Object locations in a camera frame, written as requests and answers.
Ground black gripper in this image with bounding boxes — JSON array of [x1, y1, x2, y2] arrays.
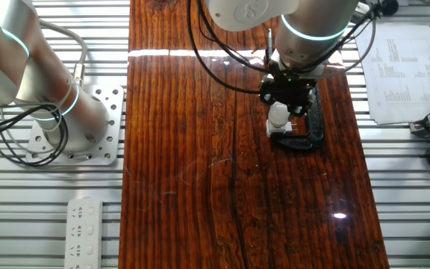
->
[[258, 72, 317, 117]]

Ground white bulb socket adapter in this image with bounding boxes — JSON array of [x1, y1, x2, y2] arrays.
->
[[265, 120, 299, 138]]

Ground thick grey robot cable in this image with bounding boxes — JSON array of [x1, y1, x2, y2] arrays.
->
[[37, 18, 89, 87]]

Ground black looped base cables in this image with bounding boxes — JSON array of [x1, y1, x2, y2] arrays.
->
[[0, 104, 70, 168]]

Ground brown wooden board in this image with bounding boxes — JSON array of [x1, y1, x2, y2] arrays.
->
[[117, 0, 390, 269]]

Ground white light bulb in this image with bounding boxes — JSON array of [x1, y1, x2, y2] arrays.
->
[[267, 101, 291, 129]]

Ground white power strip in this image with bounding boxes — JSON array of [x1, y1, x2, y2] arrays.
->
[[63, 197, 104, 269]]

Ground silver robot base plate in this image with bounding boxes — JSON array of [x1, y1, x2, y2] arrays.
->
[[25, 84, 125, 167]]

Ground printed white paper sheets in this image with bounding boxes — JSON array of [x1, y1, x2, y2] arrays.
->
[[355, 22, 430, 126]]

